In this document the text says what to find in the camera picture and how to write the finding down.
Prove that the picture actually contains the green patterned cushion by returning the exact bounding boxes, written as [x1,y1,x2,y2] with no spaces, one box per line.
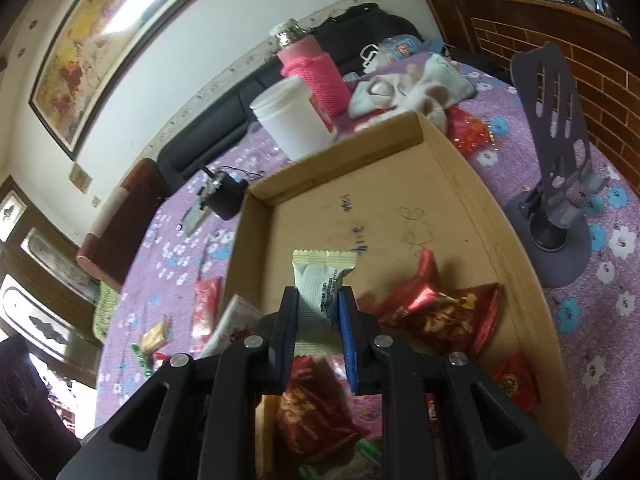
[92,282,120,344]

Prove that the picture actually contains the framed horse painting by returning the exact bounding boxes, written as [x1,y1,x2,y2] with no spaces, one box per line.
[29,0,190,160]

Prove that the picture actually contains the black leather sofa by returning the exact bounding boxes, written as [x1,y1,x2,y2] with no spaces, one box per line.
[156,2,421,195]

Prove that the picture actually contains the green candy strip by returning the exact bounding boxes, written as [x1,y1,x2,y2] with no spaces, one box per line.
[130,344,153,378]

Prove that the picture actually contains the smartphone with yellow case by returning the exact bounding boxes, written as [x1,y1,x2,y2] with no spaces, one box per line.
[179,200,212,237]

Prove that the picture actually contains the dark red foil pack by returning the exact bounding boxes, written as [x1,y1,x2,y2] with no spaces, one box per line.
[276,356,367,466]

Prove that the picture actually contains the white red sachet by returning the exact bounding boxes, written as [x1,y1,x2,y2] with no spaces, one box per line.
[198,294,262,359]

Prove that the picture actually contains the plastic bag with snacks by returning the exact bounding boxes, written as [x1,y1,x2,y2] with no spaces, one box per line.
[360,35,422,74]

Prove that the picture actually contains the wooden glass door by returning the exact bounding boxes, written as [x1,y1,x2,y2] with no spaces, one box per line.
[1,177,103,388]

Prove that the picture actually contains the red yellow-label snack pack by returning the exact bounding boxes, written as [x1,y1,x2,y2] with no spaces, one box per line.
[492,352,540,413]

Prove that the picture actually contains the purple phone stand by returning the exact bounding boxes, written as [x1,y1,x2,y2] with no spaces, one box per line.
[504,42,608,288]

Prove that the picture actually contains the yellow wafer snack bar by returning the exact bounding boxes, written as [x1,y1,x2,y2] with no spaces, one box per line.
[255,396,280,479]

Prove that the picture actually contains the pink knitted thermos bottle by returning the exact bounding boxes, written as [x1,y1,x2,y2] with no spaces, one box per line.
[270,18,350,117]

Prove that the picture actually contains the cardboard tray box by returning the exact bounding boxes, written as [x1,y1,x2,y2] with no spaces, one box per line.
[224,113,568,456]

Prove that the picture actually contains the white plastic jar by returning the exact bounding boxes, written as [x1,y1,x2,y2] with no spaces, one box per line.
[250,76,337,160]

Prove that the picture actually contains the wooden sideboard counter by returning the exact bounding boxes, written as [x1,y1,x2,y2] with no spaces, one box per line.
[442,0,639,188]

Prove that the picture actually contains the silver grey snack pack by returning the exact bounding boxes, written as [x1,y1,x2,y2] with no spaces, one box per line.
[292,249,357,356]

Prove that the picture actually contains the purple floral tablecloth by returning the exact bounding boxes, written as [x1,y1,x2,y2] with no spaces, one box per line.
[96,64,639,479]

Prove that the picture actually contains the white crumpled cloth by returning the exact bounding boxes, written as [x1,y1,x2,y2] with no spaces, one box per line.
[347,53,476,133]

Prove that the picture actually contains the pink cartoon snack pack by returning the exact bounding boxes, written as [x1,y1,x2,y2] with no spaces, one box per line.
[189,276,224,356]

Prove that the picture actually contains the clear green-edged pastry pack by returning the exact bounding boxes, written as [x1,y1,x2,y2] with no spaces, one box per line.
[298,438,383,480]

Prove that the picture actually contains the brown armchair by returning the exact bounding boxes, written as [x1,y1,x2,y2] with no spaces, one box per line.
[76,158,167,292]

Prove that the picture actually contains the red foil snack bag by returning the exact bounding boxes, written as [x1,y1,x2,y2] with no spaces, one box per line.
[373,249,500,358]

